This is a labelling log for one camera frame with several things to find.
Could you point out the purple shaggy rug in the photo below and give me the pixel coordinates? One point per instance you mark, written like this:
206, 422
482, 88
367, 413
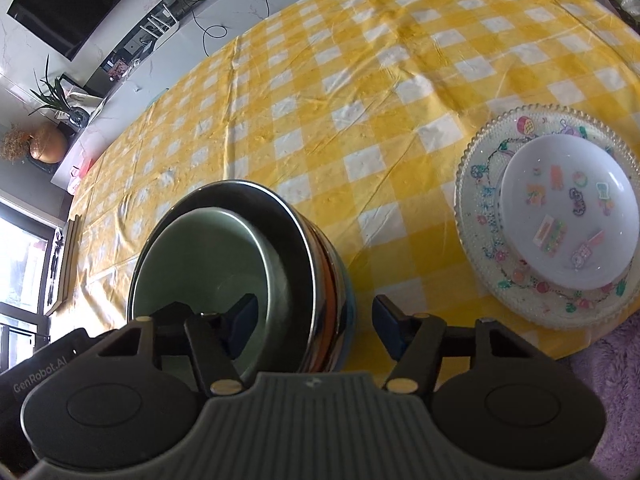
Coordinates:
615, 400

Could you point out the stainless steel bowl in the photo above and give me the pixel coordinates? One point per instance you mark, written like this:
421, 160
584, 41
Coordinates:
320, 280

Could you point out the clear glass patterned plate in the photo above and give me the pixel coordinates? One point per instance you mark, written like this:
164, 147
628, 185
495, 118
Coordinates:
550, 316

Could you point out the long grey tv cabinet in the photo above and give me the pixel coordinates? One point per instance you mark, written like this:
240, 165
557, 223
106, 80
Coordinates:
150, 75

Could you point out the red box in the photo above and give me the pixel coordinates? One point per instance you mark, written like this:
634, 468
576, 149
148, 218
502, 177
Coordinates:
82, 170

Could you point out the green ceramic bowl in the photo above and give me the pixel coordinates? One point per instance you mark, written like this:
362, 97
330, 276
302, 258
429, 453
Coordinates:
200, 260

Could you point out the orange round vase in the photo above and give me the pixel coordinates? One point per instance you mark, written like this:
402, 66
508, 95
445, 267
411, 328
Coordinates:
47, 144

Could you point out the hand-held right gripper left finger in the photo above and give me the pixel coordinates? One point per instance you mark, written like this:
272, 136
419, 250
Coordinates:
245, 311

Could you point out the black television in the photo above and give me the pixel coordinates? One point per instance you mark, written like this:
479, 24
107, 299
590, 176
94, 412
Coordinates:
65, 5

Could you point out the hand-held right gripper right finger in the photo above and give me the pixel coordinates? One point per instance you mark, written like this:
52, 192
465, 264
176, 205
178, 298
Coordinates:
387, 321

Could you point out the green plant in dark vase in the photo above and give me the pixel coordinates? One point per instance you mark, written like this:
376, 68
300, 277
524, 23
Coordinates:
55, 95

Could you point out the dried flower bunch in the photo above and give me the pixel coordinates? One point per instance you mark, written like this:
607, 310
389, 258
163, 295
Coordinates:
14, 144

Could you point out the yellow checked tablecloth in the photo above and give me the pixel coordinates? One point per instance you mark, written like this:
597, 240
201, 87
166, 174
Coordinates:
350, 85

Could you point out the small white printed plate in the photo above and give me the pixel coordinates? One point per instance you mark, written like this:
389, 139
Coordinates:
565, 210

